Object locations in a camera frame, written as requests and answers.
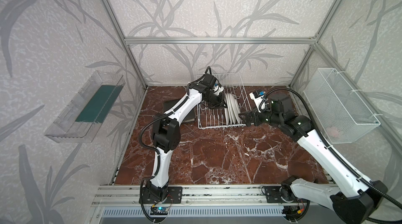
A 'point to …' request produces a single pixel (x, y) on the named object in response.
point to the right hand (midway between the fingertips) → (247, 106)
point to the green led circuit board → (160, 211)
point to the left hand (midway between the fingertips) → (230, 102)
